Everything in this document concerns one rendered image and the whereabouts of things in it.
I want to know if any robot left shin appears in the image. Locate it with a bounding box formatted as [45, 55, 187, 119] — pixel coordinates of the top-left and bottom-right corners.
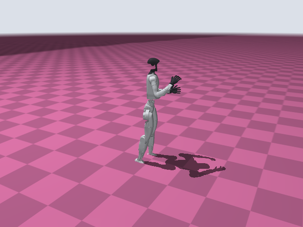
[148, 134, 154, 155]

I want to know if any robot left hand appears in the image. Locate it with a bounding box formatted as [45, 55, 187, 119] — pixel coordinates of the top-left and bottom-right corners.
[168, 85, 181, 94]

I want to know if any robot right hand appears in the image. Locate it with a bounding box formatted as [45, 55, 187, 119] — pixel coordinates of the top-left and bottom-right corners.
[169, 75, 181, 89]

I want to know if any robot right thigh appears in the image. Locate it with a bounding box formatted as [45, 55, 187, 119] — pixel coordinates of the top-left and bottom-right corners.
[141, 110, 154, 142]

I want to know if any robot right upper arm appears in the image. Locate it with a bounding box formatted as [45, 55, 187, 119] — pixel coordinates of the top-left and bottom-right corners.
[149, 76, 160, 99]

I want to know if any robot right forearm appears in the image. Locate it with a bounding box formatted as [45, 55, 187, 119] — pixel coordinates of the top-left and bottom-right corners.
[156, 84, 173, 97]

